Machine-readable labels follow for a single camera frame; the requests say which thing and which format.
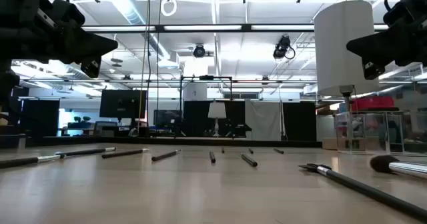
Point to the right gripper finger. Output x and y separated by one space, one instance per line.
377 54
373 39

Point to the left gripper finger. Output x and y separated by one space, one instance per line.
96 54
93 40

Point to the thin black brush silver ferrule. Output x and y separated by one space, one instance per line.
123 153
251 150
165 155
83 151
20 162
279 151

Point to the large powder brush silver ferrule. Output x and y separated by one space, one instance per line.
400 168

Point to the black fan brush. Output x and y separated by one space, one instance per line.
367 190

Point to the black liner brush white print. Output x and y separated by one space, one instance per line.
212 157

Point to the small fluffy brush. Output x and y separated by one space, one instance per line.
223 149

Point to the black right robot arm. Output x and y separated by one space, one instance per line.
423 34

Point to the white shade wooden base lamp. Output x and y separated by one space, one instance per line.
347 47

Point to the red storage bin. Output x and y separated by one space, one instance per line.
372 103

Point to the black computer monitor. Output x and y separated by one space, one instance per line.
121 104

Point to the clear acrylic brush holder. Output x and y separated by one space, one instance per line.
377 130

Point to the black backdrop panel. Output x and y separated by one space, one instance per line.
299 120
198 120

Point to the overhead LED light bar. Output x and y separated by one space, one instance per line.
247 27

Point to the white hanging sheet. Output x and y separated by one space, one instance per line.
263 120

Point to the small white shade lamp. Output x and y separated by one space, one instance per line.
217 110

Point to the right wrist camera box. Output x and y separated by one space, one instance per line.
400 14

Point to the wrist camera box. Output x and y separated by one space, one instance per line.
68 12
400 14

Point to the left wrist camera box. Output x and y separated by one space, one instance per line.
68 12

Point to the black metal stand frame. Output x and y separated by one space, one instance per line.
181 100

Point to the black aluminium table frame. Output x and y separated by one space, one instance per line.
166 141

